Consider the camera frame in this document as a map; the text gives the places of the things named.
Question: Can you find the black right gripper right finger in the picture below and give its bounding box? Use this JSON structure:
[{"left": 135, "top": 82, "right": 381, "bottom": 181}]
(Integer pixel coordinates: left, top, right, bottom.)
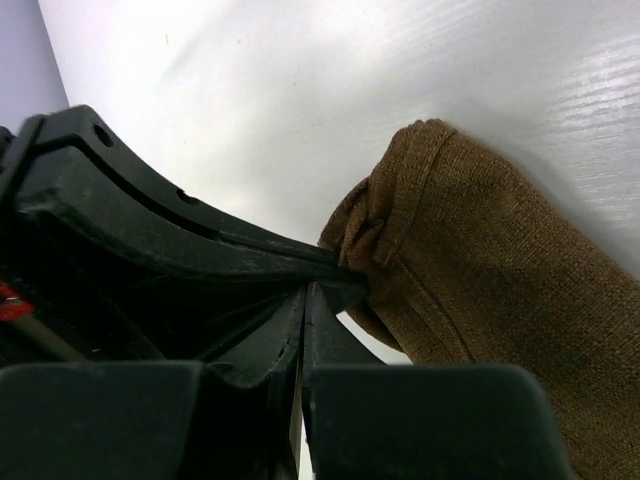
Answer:
[{"left": 302, "top": 284, "right": 573, "bottom": 479}]

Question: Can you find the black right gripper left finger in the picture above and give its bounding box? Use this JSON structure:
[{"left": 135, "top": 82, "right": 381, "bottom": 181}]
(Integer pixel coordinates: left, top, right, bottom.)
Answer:
[{"left": 1, "top": 290, "right": 306, "bottom": 479}]

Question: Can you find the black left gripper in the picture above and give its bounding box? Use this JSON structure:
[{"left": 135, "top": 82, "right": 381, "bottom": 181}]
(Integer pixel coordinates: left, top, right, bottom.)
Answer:
[{"left": 1, "top": 105, "right": 337, "bottom": 362}]

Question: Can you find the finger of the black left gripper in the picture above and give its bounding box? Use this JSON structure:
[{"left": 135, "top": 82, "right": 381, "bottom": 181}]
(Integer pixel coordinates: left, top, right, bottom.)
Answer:
[{"left": 16, "top": 146, "right": 368, "bottom": 360}]

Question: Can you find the brown cloth napkin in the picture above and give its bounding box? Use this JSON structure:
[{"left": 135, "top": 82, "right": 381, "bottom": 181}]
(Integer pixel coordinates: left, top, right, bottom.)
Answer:
[{"left": 319, "top": 119, "right": 639, "bottom": 479}]

